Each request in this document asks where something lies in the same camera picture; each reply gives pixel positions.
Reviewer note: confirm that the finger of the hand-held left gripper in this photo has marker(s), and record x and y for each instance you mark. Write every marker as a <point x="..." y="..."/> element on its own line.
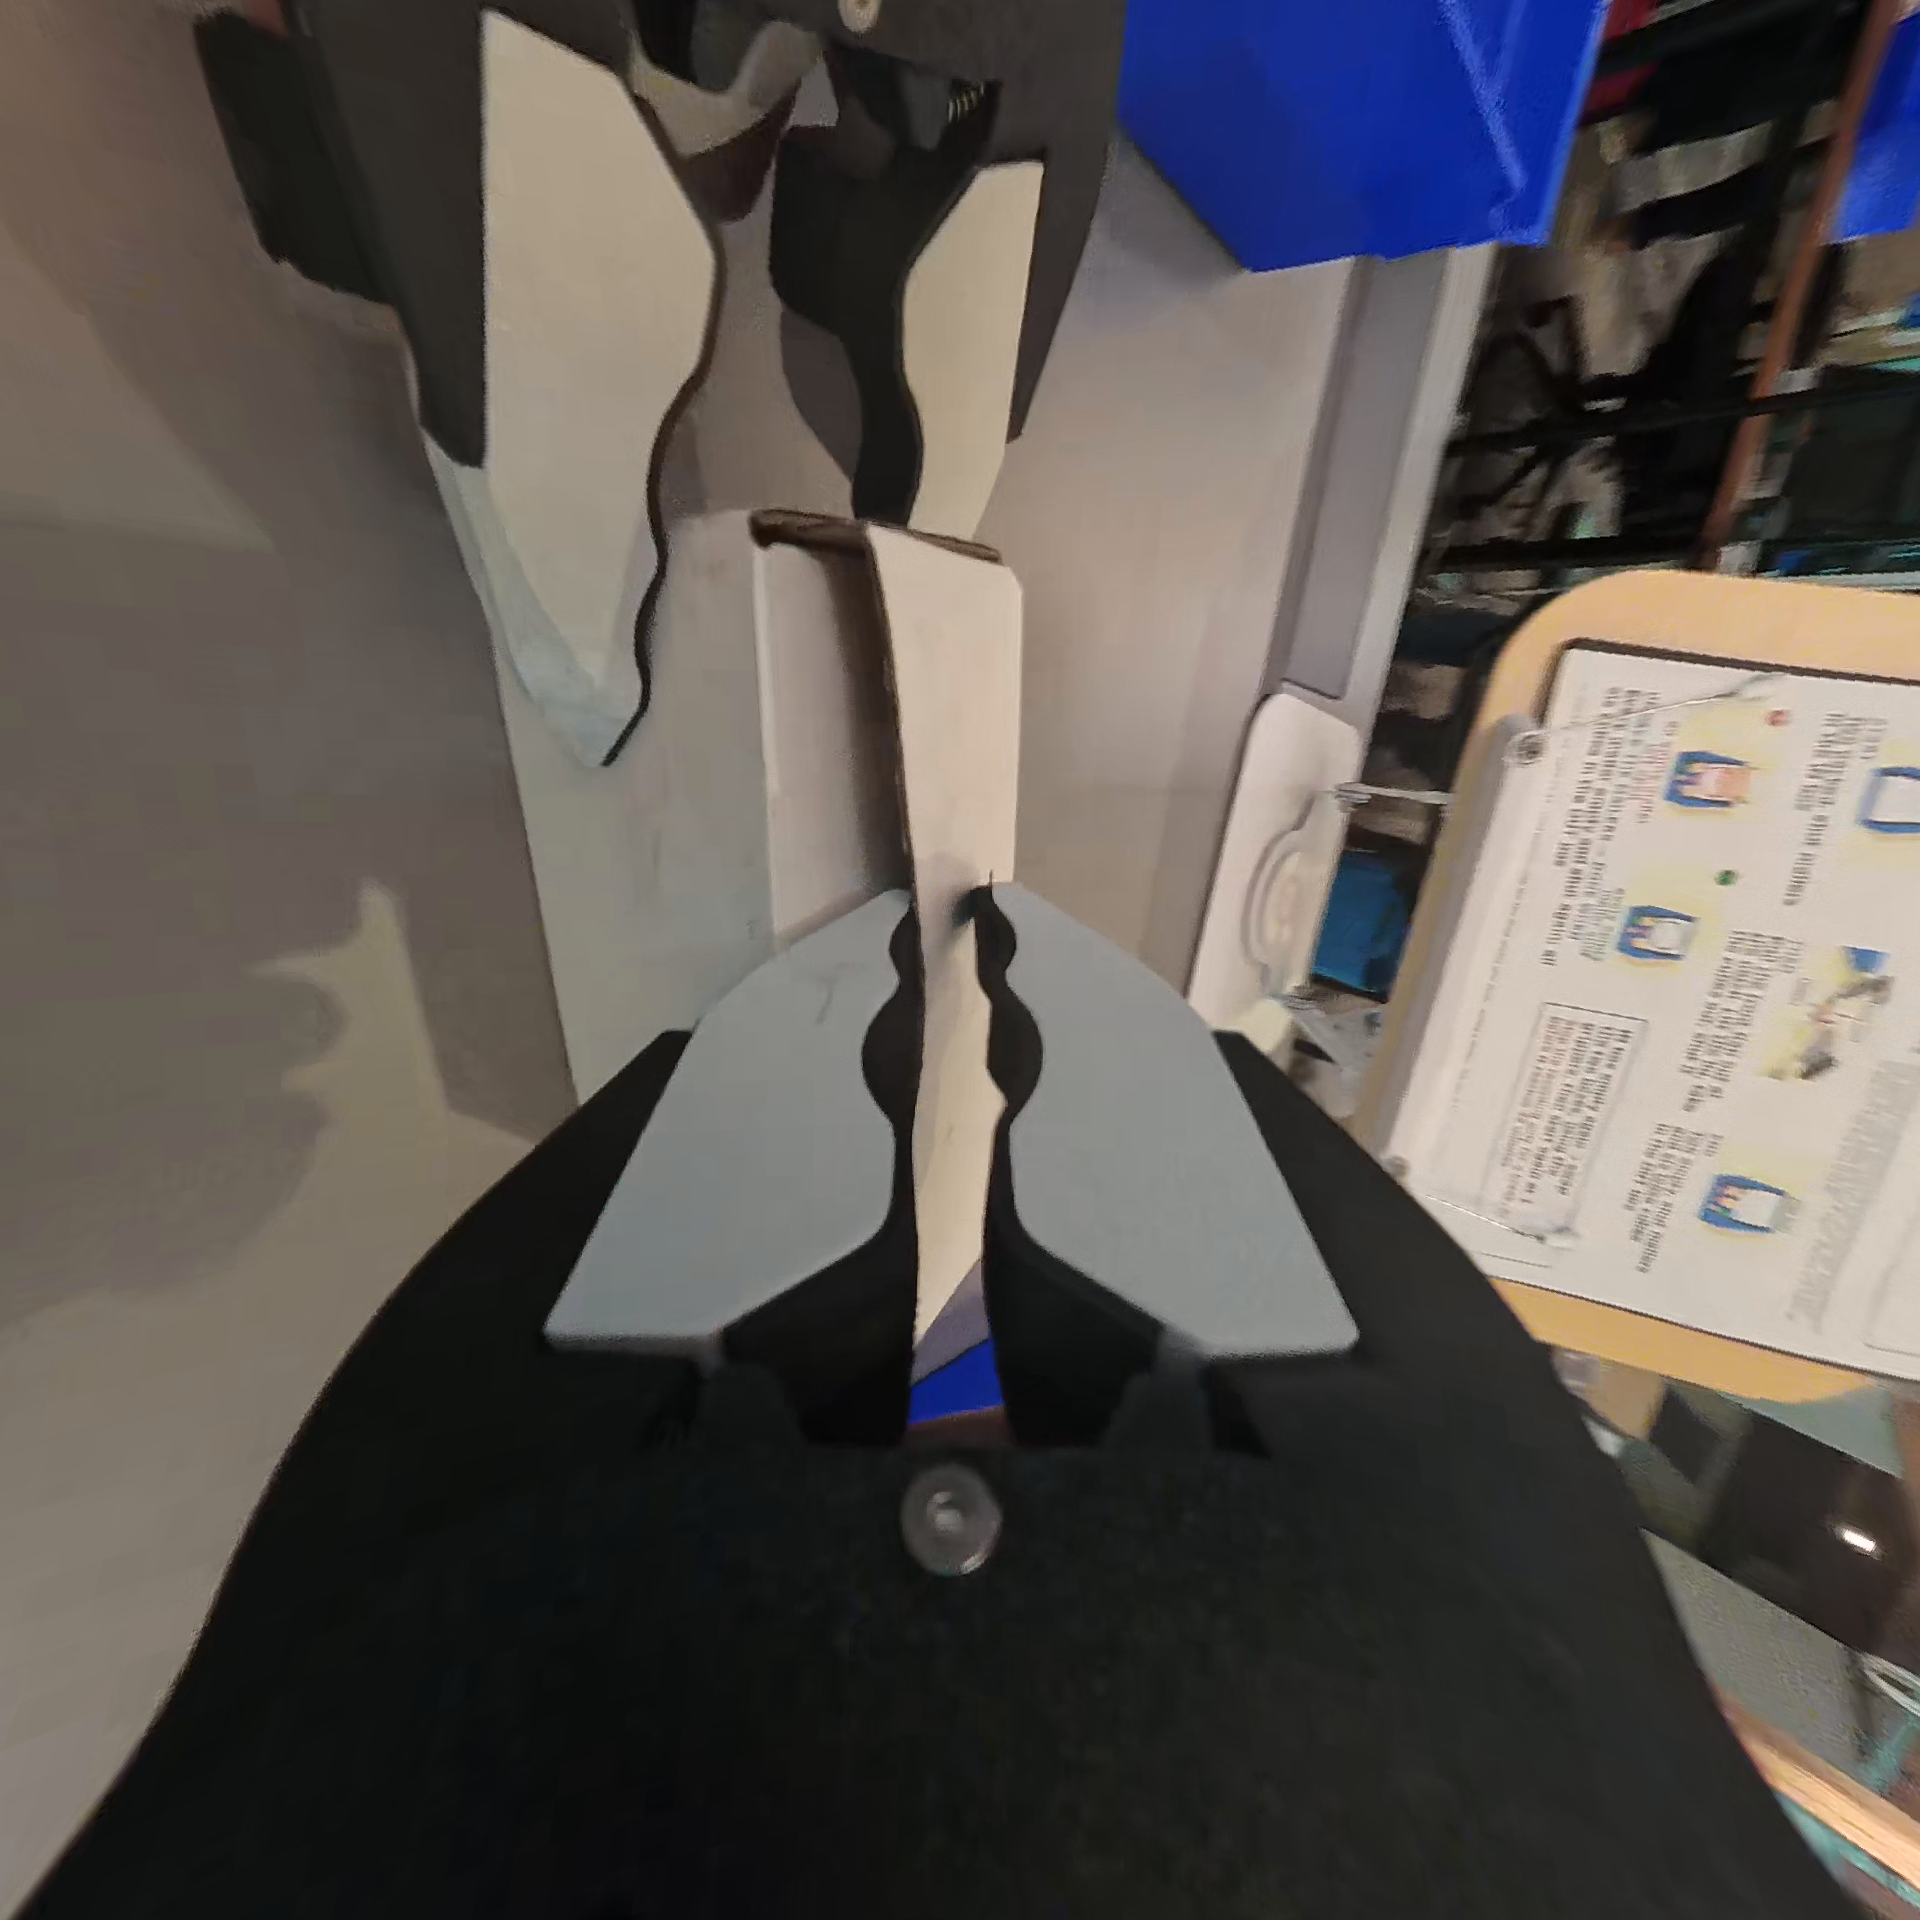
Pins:
<point x="569" y="377"/>
<point x="967" y="377"/>

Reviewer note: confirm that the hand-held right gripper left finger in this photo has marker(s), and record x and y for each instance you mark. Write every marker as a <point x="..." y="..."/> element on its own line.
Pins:
<point x="749" y="1172"/>

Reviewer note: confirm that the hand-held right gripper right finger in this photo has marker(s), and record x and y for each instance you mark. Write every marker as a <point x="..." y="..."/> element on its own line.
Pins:
<point x="1171" y="1186"/>

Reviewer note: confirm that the white cardboard box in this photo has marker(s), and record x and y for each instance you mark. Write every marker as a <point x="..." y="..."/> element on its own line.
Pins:
<point x="960" y="722"/>

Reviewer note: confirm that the white stand base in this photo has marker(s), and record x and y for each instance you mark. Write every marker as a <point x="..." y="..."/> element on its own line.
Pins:
<point x="1259" y="780"/>

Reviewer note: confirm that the printed instruction sheet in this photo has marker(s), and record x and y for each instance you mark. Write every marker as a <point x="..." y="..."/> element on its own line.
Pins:
<point x="1651" y="975"/>

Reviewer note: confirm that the wooden sign board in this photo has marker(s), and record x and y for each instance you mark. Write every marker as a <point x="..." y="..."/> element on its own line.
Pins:
<point x="1516" y="661"/>

